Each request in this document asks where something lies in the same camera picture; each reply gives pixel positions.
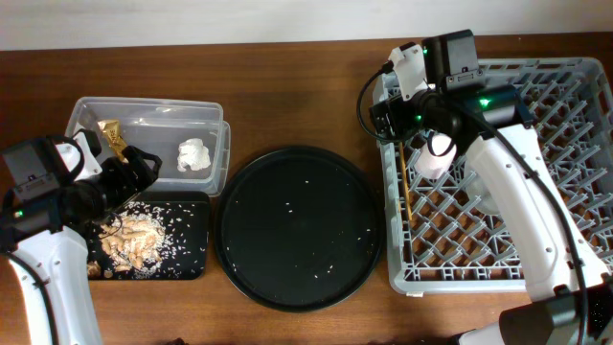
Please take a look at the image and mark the pink cup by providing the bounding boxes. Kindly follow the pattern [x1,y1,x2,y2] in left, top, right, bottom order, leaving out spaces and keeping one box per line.
[415,132,457,179]

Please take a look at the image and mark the round black serving tray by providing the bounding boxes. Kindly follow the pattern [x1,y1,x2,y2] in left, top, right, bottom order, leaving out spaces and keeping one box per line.
[215,146,385,312]

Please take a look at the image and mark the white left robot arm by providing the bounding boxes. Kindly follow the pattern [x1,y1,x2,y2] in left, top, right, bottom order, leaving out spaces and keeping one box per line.
[1,129,162,344]

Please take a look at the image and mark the grey dishwasher rack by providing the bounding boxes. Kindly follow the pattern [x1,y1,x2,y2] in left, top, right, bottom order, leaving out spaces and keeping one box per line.
[379,57,612,296]

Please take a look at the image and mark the gold snack wrapper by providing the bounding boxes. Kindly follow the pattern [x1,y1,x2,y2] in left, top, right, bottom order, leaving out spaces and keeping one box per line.
[98,119,127,163]

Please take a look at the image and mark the rice and peanut shell scraps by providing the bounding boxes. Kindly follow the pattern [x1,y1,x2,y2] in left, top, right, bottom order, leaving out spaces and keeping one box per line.
[86,200,207,280]

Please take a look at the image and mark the black rectangular tray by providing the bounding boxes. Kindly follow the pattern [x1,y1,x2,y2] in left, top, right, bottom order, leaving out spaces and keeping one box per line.
[85,191,211,282]

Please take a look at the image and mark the pale grey plate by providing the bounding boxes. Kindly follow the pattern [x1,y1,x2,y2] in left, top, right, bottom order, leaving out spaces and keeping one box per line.
[465,165,500,216]

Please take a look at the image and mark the clear plastic bin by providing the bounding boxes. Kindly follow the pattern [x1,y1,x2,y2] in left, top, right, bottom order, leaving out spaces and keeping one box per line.
[65,97,231,196]

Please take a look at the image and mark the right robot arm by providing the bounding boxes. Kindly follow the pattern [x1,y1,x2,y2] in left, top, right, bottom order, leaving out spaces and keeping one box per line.
[360,30,612,344]

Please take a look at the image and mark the white napkin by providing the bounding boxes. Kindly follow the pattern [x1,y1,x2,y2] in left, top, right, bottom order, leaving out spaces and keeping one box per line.
[177,138,212,173]

